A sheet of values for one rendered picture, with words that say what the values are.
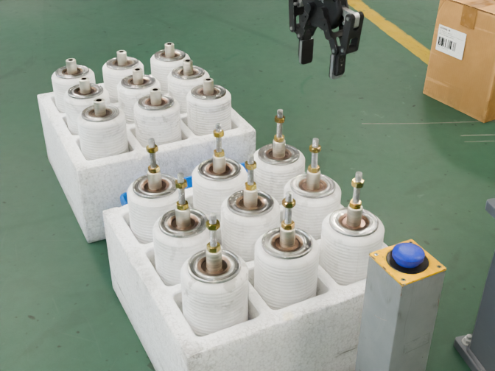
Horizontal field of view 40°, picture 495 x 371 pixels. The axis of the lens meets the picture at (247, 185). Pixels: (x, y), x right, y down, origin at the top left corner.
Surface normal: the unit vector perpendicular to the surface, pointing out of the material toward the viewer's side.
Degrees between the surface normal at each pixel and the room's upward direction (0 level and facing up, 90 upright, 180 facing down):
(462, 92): 89
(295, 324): 90
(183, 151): 90
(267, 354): 90
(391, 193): 0
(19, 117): 0
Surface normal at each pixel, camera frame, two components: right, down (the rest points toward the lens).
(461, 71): -0.84, 0.27
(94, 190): 0.44, 0.48
